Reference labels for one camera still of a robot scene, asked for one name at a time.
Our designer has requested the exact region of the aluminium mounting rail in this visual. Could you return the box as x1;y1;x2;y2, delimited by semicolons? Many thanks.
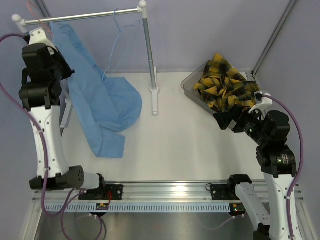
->
45;180;304;204

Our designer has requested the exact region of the perforated white cable duct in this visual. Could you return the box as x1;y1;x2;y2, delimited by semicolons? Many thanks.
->
43;202;231;213

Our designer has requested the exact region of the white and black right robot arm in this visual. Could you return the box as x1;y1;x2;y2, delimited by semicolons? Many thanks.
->
213;105;303;240

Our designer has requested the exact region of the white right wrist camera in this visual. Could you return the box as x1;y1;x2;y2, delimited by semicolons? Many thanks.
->
249;91;273;114

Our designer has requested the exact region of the white and metal clothes rack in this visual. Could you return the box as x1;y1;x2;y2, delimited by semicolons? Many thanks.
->
11;0;161;128

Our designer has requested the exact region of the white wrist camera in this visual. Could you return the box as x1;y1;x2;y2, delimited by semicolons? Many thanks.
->
249;91;273;114
28;27;57;50

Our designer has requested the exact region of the light blue wire hanger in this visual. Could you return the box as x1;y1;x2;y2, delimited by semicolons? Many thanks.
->
102;8;142;83

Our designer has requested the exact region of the pink wire hanger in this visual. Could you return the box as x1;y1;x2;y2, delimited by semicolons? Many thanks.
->
26;0;54;37

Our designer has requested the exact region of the clear plastic bin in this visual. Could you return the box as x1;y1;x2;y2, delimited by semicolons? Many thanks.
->
180;62;270;118

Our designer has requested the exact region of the aluminium frame post left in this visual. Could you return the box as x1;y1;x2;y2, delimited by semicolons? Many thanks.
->
34;0;53;19

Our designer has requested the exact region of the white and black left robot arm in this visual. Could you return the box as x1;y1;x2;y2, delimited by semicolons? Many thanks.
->
19;43;108;200

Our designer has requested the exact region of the aluminium frame post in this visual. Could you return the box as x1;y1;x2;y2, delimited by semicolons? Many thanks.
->
34;0;53;19
251;0;299;78

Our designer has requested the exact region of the light blue shirt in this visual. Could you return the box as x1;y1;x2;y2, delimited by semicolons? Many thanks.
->
50;22;143;159

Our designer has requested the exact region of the yellow plaid shirt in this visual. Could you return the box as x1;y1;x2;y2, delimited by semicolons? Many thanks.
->
193;53;260;113

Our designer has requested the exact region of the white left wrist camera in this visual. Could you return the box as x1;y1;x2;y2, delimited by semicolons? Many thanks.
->
28;27;57;50

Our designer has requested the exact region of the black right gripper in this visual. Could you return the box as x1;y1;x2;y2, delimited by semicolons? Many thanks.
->
213;103;269;145

